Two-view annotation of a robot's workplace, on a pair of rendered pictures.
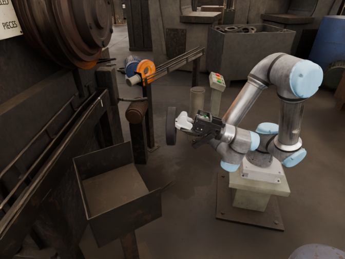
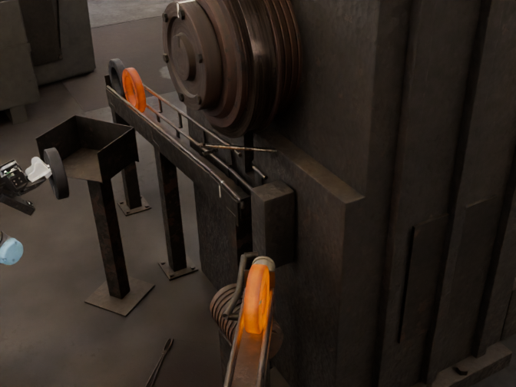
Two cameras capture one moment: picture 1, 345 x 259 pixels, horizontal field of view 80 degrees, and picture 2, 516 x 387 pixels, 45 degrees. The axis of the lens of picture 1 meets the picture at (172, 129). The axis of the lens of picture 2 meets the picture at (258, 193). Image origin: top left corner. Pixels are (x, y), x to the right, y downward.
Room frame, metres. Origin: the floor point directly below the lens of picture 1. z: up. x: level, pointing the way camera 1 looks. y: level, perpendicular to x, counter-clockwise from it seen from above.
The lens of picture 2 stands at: (2.41, -0.40, 1.68)
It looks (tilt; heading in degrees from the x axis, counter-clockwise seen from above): 32 degrees down; 146
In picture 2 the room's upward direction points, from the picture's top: 2 degrees counter-clockwise
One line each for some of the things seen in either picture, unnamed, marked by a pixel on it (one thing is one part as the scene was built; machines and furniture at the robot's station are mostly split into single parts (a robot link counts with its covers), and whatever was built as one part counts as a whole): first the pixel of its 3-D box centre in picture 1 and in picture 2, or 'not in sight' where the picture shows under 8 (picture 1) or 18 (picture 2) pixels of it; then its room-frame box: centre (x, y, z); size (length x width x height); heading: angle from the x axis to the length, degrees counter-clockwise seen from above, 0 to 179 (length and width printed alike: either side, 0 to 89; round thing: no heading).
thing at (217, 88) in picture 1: (214, 110); not in sight; (1.62, -0.37, 0.31); 0.24 x 0.16 x 0.62; 174
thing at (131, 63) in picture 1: (133, 67); not in sight; (3.30, 0.62, 0.17); 0.57 x 0.31 x 0.34; 14
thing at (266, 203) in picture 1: (249, 186); not in sight; (0.92, -0.51, 0.13); 0.40 x 0.40 x 0.26; 78
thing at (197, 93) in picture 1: (195, 116); not in sight; (1.60, -0.21, 0.26); 0.12 x 0.12 x 0.52
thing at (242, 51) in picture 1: (242, 53); not in sight; (3.33, -1.09, 0.39); 1.03 x 0.83 x 0.77; 99
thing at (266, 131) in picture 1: (267, 136); not in sight; (0.91, -0.52, 0.54); 0.13 x 0.12 x 0.14; 22
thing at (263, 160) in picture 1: (261, 151); not in sight; (0.91, -0.51, 0.42); 0.15 x 0.15 x 0.10
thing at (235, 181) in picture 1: (254, 169); not in sight; (0.92, -0.51, 0.28); 0.32 x 0.32 x 0.04; 78
